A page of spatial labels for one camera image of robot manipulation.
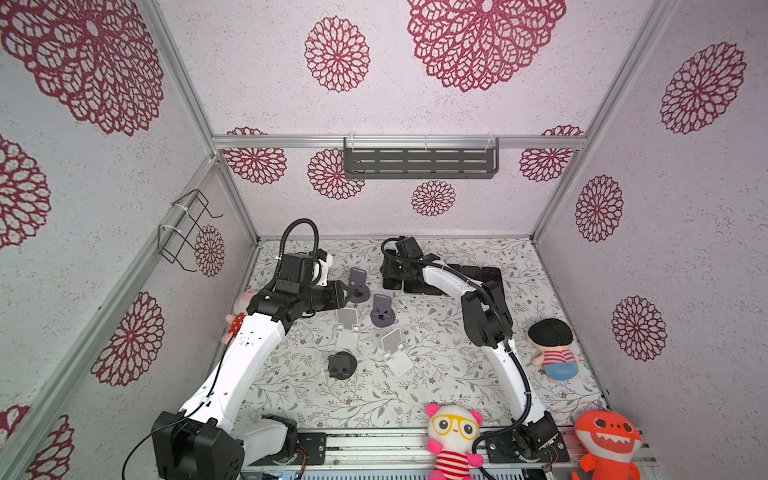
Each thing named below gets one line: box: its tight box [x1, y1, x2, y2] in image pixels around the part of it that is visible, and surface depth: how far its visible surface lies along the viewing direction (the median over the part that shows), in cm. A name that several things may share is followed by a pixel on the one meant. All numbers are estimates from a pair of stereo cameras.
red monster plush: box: [572, 409, 642, 480], surface depth 70 cm
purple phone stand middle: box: [370, 293, 396, 328], surface depth 96 cm
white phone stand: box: [381, 328, 414, 377], surface depth 89 cm
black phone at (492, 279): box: [482, 266, 504, 295], surface depth 69 cm
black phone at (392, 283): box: [383, 277, 402, 290], surface depth 102 cm
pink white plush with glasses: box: [426, 404, 484, 480], surface depth 71 cm
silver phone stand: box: [336, 308, 360, 349], surface depth 94 cm
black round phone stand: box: [327, 351, 358, 380], surface depth 85 cm
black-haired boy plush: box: [528, 318, 581, 381], surface depth 86 cm
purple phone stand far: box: [348, 267, 371, 303], surface depth 102 cm
